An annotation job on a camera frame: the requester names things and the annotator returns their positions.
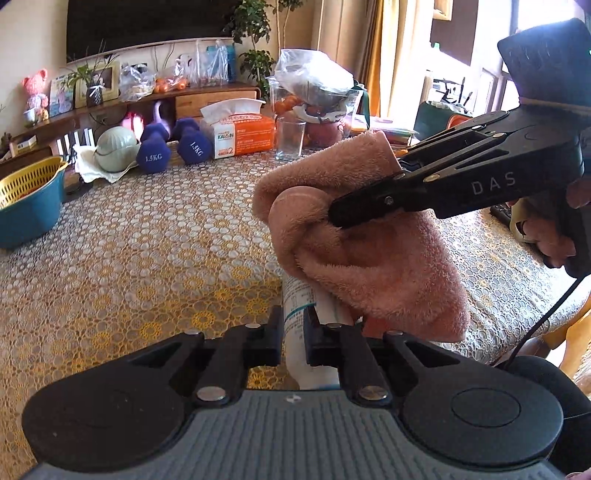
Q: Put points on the yellow curtain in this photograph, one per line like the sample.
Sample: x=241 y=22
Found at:
x=385 y=50

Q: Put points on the dark green bag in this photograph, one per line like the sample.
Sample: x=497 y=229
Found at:
x=434 y=121

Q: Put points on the orange white tissue box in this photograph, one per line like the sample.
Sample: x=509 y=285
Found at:
x=240 y=134

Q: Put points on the cream photo frame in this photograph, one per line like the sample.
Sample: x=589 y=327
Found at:
x=110 y=81

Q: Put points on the purple dumbbell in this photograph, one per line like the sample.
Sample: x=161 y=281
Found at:
x=154 y=154
x=194 y=145

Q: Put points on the pink fluffy towel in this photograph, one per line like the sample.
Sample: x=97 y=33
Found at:
x=388 y=258

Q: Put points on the wooden television cabinet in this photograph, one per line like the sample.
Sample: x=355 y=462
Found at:
x=207 y=99

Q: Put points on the stack of books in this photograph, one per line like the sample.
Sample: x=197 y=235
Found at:
x=392 y=131

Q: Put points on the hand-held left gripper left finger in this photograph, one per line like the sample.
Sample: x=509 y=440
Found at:
x=273 y=339

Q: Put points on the pink bear toy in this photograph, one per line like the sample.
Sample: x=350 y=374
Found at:
x=36 y=94

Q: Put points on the pink round kettlebell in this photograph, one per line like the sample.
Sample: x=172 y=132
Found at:
x=131 y=122

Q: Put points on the small plant in vase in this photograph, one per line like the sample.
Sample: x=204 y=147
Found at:
x=94 y=90

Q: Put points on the bag of oranges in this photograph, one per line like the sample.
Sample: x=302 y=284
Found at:
x=171 y=84

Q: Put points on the pale green round pot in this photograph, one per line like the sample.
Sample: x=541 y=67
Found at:
x=116 y=147

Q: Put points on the person's right hand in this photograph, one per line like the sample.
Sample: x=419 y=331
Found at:
x=547 y=230

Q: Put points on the white cloth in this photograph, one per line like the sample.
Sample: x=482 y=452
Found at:
x=90 y=164

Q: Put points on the teal plastic basin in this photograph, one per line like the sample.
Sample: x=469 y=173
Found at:
x=27 y=217

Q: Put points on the yellow plastic basket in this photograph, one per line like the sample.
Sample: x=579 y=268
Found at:
x=27 y=177

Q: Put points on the patterned lace tablecloth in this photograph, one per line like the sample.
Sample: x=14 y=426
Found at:
x=138 y=249

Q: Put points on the white plastic container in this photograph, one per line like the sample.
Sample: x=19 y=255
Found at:
x=295 y=304

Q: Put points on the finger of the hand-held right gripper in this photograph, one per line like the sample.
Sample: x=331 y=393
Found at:
x=461 y=138
x=369 y=203

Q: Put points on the green potted tree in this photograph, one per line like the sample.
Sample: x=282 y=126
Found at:
x=256 y=37

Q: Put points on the clear pitcher with fruit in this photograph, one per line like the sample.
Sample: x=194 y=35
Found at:
x=341 y=115

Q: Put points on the black television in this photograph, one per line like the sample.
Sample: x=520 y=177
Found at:
x=147 y=21

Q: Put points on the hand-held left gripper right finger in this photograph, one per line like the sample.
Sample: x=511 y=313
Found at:
x=312 y=339

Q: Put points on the clear plastic bag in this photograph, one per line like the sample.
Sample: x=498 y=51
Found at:
x=311 y=74

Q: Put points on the clear drinking glass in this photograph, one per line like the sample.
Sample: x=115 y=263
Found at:
x=291 y=141

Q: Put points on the crumpled plastic bag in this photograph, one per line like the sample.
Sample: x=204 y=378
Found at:
x=136 y=83

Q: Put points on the small picture card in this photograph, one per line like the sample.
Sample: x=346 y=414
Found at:
x=61 y=94

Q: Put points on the wooden chair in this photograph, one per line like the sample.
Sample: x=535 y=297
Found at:
x=570 y=330

